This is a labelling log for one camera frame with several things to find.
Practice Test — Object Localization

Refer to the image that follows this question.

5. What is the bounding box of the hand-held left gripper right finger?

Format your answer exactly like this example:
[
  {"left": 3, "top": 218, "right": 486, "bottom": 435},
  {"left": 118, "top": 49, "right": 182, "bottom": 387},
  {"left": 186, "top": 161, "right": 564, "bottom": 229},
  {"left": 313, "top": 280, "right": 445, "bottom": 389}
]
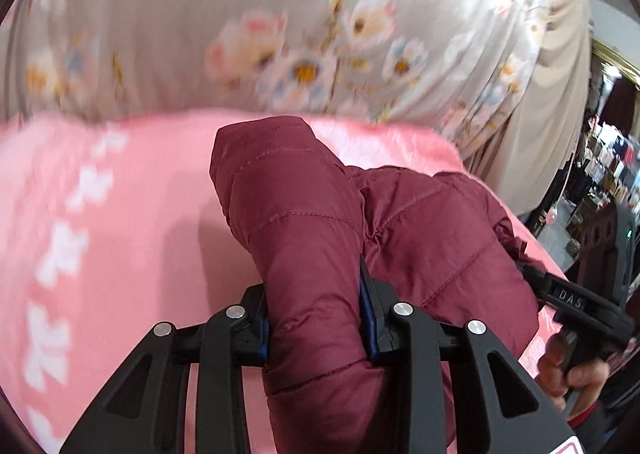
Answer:
[{"left": 357, "top": 254, "right": 577, "bottom": 454}]

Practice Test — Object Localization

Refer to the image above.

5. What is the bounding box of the person's right hand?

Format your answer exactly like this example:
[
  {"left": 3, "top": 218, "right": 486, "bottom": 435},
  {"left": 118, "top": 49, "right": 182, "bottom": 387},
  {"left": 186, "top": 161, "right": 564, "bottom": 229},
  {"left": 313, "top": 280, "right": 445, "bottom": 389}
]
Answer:
[{"left": 537, "top": 333, "right": 612, "bottom": 422}]

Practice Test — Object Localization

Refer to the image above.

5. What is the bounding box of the cluttered dark shelf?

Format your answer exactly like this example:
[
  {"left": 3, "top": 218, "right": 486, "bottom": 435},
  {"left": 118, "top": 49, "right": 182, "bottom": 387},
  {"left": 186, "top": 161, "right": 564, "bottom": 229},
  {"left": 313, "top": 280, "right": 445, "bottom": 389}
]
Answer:
[{"left": 530, "top": 49, "right": 640, "bottom": 285}]

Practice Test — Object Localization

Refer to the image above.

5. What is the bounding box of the beige hanging cloth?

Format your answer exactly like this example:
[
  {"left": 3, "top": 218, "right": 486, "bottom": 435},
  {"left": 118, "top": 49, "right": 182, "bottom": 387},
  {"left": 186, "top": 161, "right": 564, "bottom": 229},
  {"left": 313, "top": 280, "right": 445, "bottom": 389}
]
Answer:
[{"left": 500, "top": 0, "right": 594, "bottom": 216}]

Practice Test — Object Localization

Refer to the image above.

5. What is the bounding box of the gold picture frame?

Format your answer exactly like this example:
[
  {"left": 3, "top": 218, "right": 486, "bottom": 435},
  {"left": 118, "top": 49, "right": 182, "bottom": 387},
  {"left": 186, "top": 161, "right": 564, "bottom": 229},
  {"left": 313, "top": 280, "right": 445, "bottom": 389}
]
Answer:
[{"left": 591, "top": 40, "right": 640, "bottom": 86}]

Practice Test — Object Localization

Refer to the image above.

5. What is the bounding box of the person's right forearm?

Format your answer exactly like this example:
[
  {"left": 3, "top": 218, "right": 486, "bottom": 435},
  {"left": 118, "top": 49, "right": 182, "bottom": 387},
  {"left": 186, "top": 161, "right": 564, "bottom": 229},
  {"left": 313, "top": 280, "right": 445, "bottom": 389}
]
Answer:
[{"left": 567, "top": 359, "right": 640, "bottom": 437}]

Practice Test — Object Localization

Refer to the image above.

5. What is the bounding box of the pink printed blanket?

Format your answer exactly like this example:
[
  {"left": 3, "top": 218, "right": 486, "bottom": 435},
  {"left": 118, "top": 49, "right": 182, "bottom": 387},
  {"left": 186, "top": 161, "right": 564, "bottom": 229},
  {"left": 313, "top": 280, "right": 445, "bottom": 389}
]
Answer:
[{"left": 0, "top": 110, "right": 571, "bottom": 454}]

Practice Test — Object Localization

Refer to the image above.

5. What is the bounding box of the grey floral bedsheet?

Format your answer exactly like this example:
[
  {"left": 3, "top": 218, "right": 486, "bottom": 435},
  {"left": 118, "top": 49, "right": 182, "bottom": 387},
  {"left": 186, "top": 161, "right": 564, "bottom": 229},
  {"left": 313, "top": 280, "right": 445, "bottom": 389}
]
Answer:
[{"left": 0, "top": 0, "right": 556, "bottom": 160}]

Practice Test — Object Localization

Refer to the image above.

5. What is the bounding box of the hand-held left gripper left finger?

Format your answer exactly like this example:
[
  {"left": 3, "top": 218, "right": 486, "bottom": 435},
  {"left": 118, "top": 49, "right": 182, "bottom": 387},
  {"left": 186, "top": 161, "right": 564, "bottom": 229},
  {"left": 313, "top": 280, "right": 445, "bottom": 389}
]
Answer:
[{"left": 59, "top": 284, "right": 274, "bottom": 454}]

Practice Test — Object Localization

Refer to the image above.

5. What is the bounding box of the maroon puffer jacket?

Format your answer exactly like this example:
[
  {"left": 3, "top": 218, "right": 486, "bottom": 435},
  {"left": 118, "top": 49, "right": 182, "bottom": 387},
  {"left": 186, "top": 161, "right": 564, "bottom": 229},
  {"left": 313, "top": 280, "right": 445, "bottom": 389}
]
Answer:
[{"left": 210, "top": 115, "right": 551, "bottom": 454}]

